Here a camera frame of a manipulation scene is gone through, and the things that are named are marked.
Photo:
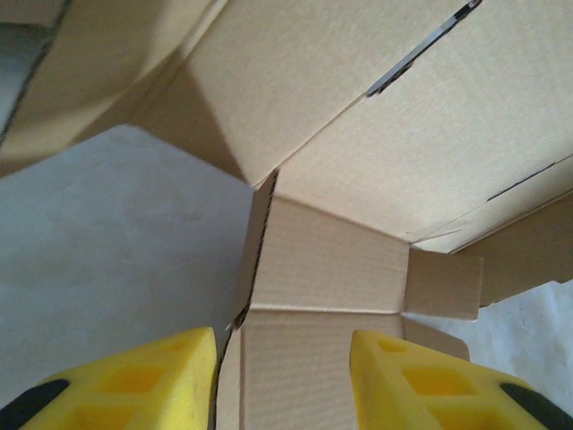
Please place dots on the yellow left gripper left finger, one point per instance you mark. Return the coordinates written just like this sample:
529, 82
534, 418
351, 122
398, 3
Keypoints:
147, 385

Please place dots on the brown cardboard mailer box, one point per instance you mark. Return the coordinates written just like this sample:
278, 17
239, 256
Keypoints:
358, 134

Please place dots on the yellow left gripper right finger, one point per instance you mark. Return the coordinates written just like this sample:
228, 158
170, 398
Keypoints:
430, 389

